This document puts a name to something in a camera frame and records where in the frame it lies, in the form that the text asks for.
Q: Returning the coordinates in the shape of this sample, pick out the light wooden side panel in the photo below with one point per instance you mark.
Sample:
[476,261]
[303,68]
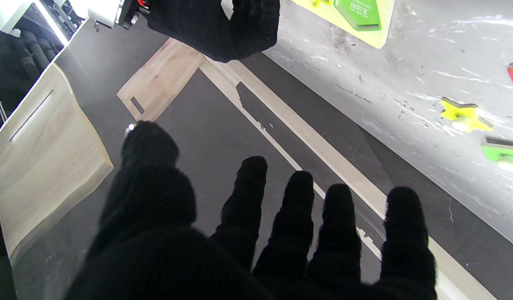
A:
[43,166]

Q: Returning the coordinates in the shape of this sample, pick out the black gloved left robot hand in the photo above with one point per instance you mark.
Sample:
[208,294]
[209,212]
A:
[156,258]

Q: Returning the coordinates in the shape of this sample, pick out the yellow wooden puzzle board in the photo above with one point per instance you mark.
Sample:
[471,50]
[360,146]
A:
[381,35]

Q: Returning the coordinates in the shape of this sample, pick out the yellow star puzzle piece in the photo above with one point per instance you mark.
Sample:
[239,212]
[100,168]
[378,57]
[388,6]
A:
[458,113]

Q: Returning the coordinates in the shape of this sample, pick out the green pentagon puzzle piece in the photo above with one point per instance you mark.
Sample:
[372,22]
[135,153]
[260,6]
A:
[500,152]

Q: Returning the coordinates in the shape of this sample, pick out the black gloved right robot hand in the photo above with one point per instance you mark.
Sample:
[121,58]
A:
[206,29]

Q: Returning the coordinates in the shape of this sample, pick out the wooden cutting board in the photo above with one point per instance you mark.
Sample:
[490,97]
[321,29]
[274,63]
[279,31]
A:
[164,79]

